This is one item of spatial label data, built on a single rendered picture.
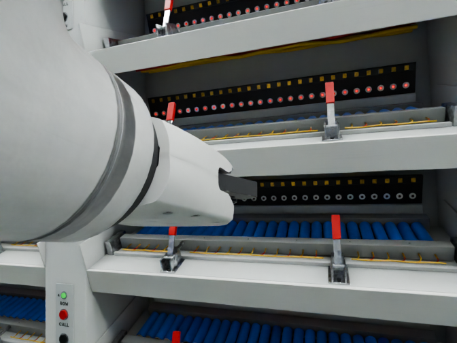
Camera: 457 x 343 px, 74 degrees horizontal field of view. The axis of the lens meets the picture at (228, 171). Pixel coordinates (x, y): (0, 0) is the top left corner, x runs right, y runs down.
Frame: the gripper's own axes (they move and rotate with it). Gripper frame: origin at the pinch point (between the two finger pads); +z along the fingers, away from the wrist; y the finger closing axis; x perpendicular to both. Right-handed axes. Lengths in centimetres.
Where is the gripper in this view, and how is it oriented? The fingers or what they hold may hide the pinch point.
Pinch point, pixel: (203, 201)
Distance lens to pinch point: 30.0
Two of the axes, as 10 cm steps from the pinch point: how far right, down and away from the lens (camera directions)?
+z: 3.0, 2.3, 9.2
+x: 0.2, -9.7, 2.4
